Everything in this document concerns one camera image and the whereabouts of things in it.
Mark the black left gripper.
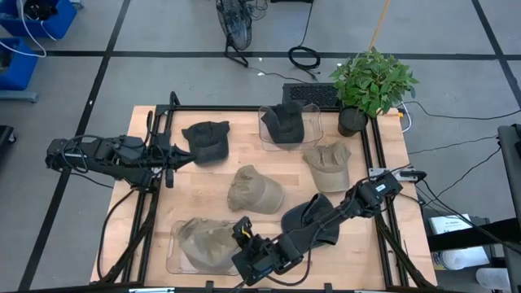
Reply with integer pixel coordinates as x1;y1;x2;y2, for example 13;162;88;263
148;129;198;189

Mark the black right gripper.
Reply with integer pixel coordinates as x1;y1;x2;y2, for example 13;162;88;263
230;216;304;286

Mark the black baseball cap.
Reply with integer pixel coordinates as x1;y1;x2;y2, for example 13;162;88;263
280;192;341;248
260;100;306;145
181;120;231;166

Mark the khaki baseball cap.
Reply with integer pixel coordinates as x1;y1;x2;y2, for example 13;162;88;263
176;216;241;273
301;141;352;194
226;164;286;216

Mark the clear plastic bin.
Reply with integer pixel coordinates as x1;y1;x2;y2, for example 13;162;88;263
257;103;325;152
165;218;245;277

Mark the black floor fan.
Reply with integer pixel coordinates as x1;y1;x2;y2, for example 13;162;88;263
214;0;254;68

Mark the black plant pot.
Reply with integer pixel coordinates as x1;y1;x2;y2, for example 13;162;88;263
337;106;370;138

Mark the grey cart base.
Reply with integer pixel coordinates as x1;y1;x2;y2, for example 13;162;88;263
0;90;40;103

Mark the black chair base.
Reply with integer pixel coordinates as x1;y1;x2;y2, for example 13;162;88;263
0;125;17;147

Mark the blue storage bin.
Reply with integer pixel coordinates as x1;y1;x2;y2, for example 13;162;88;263
0;37;40;91
0;0;78;41

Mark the green leafy plant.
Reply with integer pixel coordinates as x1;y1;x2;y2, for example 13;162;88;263
328;46;420;119

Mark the white booklet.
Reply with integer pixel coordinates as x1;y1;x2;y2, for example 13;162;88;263
429;213;473;236

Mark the black tangled equipment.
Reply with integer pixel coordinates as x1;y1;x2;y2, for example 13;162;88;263
23;0;60;21

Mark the white paper roll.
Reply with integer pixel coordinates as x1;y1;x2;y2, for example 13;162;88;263
432;246;491;271

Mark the black shelf bar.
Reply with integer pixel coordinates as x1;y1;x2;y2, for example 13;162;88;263
422;217;521;253

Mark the yellow pole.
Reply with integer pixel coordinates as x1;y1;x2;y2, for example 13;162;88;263
367;0;392;53

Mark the dark side cart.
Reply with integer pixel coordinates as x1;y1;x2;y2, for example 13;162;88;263
497;124;521;293

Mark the black aluminium table frame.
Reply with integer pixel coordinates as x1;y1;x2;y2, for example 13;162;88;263
90;90;440;293

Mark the coiled black cable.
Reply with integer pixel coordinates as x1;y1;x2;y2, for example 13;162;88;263
287;0;322;71

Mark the white cable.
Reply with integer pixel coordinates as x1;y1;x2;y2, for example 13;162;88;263
0;0;58;59

